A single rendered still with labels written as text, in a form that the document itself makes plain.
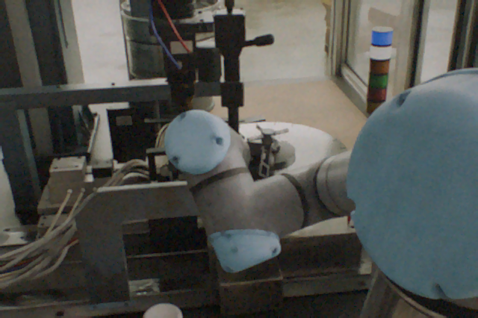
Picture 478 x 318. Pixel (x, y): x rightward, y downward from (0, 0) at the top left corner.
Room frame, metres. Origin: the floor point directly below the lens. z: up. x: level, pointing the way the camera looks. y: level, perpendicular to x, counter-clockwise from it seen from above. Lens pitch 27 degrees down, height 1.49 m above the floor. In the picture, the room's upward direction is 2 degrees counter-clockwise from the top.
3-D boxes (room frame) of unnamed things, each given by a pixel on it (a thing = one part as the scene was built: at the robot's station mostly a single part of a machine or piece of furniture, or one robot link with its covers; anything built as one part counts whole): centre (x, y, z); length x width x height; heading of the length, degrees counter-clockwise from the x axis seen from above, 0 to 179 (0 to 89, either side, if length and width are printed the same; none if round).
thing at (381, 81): (1.22, -0.31, 1.05); 0.05 x 0.04 x 0.03; 6
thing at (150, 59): (1.80, 0.20, 0.93); 0.31 x 0.31 x 0.36
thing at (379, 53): (1.22, -0.31, 1.11); 0.05 x 0.04 x 0.03; 6
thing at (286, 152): (1.06, -0.06, 0.96); 0.11 x 0.11 x 0.03
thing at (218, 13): (1.02, 0.01, 1.17); 0.06 x 0.05 x 0.20; 87
